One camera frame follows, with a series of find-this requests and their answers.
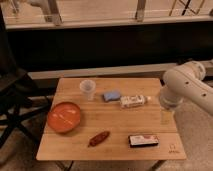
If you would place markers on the white ceramic cup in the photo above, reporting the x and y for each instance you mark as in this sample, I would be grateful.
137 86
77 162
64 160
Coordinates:
88 88

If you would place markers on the wooden folding table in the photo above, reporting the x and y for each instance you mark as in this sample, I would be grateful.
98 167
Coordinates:
98 116

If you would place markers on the orange bowl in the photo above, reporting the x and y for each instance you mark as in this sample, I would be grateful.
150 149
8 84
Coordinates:
64 117

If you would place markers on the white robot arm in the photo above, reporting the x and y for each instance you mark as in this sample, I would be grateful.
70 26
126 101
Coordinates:
185 81

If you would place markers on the white labelled bottle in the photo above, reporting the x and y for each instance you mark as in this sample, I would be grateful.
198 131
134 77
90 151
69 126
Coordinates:
133 101

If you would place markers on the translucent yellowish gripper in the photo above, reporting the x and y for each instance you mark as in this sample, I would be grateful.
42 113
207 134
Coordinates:
166 116

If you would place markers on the blue sponge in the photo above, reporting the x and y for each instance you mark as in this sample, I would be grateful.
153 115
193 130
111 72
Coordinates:
111 96

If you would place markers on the black and white box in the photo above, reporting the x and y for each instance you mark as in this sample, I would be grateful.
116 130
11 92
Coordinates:
143 140

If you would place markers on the black chair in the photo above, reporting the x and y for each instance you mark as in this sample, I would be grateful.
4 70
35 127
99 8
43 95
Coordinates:
15 84

